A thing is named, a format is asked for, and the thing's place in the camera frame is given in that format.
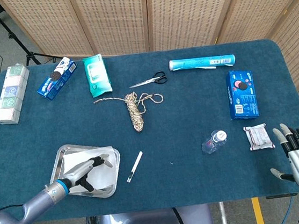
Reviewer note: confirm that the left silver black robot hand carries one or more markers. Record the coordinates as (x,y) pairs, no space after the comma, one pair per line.
(81,169)

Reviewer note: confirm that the white tissue sheet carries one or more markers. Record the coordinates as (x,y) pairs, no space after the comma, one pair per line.
(103,176)

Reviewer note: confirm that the stainless steel tray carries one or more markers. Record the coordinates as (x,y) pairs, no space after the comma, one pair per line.
(59,165)

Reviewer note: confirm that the white red snack packet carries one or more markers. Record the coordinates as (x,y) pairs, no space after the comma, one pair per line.
(257,137)

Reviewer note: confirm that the blue cookie box white end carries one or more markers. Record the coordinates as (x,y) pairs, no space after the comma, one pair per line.
(54,83)

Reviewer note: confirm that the blue cookie box pink print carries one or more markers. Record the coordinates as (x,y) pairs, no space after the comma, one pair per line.
(242,98)

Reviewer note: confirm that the green wet wipes pack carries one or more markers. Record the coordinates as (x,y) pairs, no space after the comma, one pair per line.
(96,74)

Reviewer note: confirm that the clear plastic water bottle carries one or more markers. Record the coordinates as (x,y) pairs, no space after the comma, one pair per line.
(214,143)

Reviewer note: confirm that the white table leg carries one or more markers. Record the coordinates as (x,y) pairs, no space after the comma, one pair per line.
(223,217)

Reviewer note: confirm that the pastel tissue multipack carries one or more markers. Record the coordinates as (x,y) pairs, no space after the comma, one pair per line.
(10,95)

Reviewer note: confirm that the blue table cloth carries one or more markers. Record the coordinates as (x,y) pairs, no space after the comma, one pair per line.
(179,114)

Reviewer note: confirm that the black tripod stand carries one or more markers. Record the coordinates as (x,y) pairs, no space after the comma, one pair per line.
(14,38)

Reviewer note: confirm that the cyan wrap roll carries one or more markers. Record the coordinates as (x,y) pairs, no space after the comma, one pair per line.
(200,62)

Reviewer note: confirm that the wicker folding screen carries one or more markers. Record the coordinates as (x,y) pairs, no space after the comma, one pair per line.
(117,18)

